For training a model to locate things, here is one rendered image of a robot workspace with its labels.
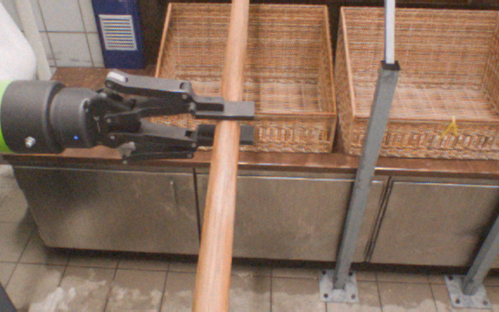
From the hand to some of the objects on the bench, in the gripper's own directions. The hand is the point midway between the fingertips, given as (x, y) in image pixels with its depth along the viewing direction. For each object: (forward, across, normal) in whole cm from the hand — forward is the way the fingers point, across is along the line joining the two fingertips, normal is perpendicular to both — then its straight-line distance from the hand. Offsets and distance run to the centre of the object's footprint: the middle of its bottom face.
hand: (226, 122), depth 59 cm
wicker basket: (0, +62, -88) cm, 108 cm away
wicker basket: (+60, +61, -87) cm, 122 cm away
